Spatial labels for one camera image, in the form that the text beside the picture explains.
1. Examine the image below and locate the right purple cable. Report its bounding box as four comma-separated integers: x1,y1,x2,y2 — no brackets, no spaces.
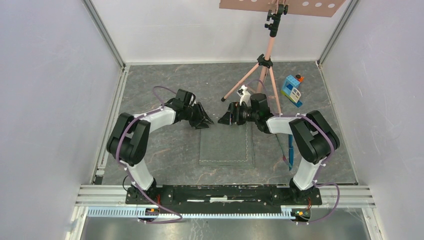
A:
245,78,341,226

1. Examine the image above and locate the purple plastic utensil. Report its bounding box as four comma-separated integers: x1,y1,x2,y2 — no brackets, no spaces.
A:
282,155,290,166

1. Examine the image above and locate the pink music stand tripod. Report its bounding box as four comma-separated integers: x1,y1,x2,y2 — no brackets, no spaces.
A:
219,0,344,113

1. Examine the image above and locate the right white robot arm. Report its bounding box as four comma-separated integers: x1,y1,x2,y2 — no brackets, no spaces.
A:
218,93,340,204

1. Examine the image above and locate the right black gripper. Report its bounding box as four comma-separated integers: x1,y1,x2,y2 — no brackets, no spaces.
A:
217,102,259,126

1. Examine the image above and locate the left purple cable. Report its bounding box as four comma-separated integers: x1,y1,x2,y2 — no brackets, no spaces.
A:
117,86,184,225

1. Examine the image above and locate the purple cable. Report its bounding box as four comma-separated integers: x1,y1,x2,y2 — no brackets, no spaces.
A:
245,78,341,226
117,86,184,225

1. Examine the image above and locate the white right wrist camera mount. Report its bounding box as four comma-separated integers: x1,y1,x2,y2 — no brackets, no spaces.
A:
236,84,251,106

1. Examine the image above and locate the colourful toy block house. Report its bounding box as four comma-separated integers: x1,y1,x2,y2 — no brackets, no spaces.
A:
281,74,304,108

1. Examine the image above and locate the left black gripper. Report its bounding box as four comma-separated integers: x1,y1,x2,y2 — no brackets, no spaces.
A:
183,102,214,130

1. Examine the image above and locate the grey cloth napkin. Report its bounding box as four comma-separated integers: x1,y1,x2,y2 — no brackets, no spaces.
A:
199,123,255,169

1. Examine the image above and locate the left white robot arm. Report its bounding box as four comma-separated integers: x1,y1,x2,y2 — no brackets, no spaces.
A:
106,89,214,204

